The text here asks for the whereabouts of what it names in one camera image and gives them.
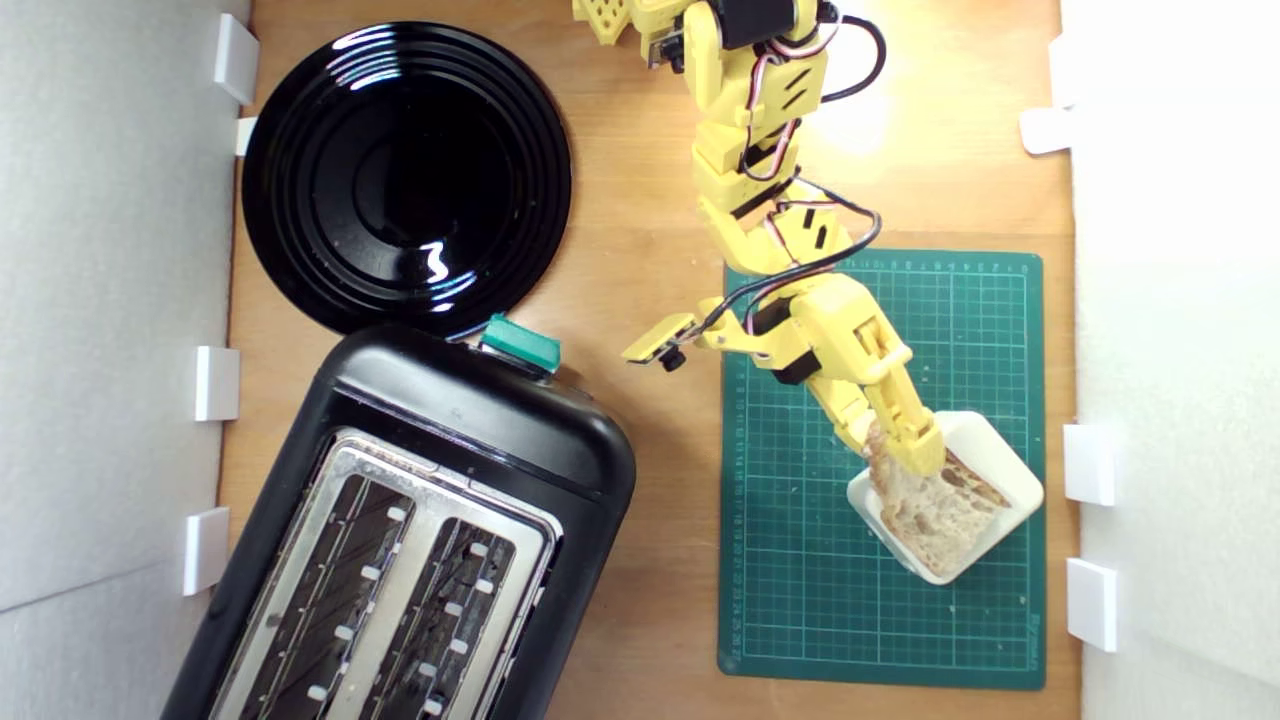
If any brown bread slice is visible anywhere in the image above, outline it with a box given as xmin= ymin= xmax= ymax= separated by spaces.
xmin=862 ymin=420 xmax=1011 ymax=579

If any green toaster lever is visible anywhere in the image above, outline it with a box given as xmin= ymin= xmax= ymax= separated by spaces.
xmin=480 ymin=313 xmax=563 ymax=374

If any black two-slot toaster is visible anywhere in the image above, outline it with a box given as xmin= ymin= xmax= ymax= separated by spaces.
xmin=160 ymin=322 xmax=638 ymax=720

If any white block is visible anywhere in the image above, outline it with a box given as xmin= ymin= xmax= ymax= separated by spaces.
xmin=847 ymin=410 xmax=1045 ymax=586

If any green cutting mat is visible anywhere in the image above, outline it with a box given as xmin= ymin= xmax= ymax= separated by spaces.
xmin=717 ymin=244 xmax=1047 ymax=691

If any black plate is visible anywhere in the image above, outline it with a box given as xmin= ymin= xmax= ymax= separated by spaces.
xmin=241 ymin=21 xmax=573 ymax=338

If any black cable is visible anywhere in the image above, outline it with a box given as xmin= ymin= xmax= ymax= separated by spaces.
xmin=700 ymin=10 xmax=888 ymax=336

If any yellow wrist camera box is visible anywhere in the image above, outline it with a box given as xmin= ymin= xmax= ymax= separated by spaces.
xmin=622 ymin=312 xmax=707 ymax=373

